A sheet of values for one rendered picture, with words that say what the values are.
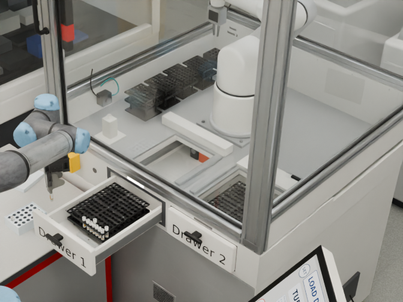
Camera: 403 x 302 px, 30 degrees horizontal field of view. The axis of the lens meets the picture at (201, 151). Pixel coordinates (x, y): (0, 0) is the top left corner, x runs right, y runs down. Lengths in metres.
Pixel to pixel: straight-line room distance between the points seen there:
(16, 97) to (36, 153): 1.21
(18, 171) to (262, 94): 0.67
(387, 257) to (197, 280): 1.45
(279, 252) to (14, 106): 1.35
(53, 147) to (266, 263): 0.79
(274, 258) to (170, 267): 0.45
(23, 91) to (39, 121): 0.96
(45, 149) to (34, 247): 0.67
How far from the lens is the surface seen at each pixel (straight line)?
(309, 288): 2.01
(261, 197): 2.24
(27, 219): 2.74
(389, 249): 3.93
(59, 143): 2.15
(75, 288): 2.90
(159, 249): 2.73
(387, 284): 3.75
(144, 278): 2.91
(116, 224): 2.53
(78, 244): 2.43
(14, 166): 1.94
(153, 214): 2.58
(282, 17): 1.92
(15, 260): 2.64
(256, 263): 2.40
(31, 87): 3.26
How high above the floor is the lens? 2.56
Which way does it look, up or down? 35 degrees down
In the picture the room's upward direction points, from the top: 3 degrees clockwise
